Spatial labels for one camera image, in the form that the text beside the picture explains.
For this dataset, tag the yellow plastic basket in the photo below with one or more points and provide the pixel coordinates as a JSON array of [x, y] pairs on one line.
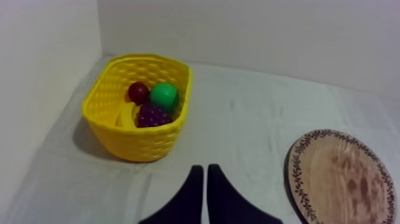
[[137, 140]]

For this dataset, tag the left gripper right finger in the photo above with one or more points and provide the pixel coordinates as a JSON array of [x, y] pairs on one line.
[[225, 206]]

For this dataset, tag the yellow toy banana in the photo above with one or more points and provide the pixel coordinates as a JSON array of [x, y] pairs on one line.
[[126, 115]]

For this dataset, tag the round wooden board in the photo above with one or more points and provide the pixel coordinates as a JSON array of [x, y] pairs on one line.
[[339, 181]]

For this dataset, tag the purple toy grapes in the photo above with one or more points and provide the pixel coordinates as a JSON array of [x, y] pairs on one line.
[[152, 116]]

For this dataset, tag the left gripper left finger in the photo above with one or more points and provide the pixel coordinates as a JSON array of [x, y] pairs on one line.
[[184, 206]]

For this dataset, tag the green toy pear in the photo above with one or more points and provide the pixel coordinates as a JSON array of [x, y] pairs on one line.
[[164, 96]]

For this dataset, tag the small red fruit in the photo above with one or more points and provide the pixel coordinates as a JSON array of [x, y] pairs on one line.
[[137, 92]]

